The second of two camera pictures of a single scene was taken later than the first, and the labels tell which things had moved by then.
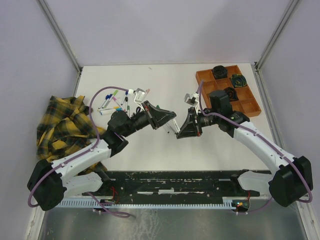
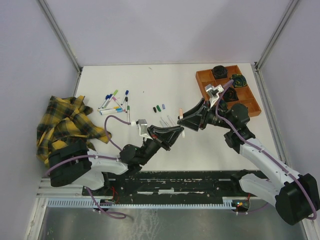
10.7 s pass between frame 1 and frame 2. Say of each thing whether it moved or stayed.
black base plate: stayed
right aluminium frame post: stayed
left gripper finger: moved
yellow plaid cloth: stayed
